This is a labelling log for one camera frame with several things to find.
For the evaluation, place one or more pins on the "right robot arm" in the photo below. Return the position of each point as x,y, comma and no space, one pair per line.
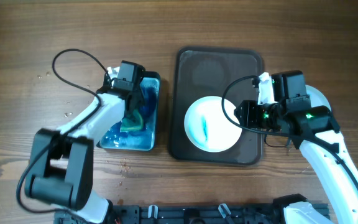
285,107

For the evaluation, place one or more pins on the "white plate top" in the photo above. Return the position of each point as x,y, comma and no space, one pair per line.
210,124

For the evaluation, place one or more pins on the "dark brown serving tray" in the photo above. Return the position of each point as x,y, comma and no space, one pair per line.
207,71

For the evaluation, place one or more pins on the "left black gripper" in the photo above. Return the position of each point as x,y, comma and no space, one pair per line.
140,100

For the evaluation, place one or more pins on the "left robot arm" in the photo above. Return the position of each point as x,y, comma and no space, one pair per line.
60,170

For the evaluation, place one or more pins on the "green scouring sponge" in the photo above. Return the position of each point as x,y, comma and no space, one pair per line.
134,122

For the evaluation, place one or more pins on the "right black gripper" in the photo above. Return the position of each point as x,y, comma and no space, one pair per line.
249,119

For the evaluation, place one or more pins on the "black tub blue water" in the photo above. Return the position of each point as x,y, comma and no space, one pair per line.
143,140

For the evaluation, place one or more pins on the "white plate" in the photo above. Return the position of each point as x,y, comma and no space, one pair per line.
317,98
210,124

